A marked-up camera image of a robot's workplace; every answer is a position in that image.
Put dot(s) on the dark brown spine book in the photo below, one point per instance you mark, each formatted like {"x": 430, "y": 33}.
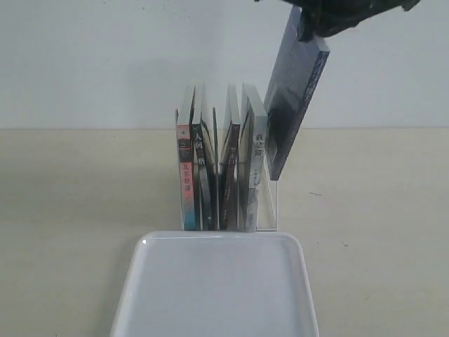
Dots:
{"x": 229, "y": 160}

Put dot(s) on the black spine white text book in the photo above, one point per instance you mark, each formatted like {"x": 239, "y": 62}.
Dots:
{"x": 198, "y": 127}

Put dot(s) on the clear acrylic book rack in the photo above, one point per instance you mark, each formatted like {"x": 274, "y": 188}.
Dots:
{"x": 267, "y": 214}

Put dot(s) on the white grey spine book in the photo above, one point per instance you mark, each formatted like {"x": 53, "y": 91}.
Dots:
{"x": 251, "y": 155}

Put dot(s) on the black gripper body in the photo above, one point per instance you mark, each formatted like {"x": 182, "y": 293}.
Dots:
{"x": 334, "y": 16}

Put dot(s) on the white plastic tray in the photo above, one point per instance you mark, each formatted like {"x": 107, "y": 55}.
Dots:
{"x": 198, "y": 283}

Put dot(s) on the dark blue cover book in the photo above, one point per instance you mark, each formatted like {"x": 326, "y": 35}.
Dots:
{"x": 296, "y": 73}

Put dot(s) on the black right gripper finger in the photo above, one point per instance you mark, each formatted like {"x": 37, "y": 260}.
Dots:
{"x": 306, "y": 27}

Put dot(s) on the pink and teal spine book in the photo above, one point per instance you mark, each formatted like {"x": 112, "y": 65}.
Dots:
{"x": 185, "y": 158}

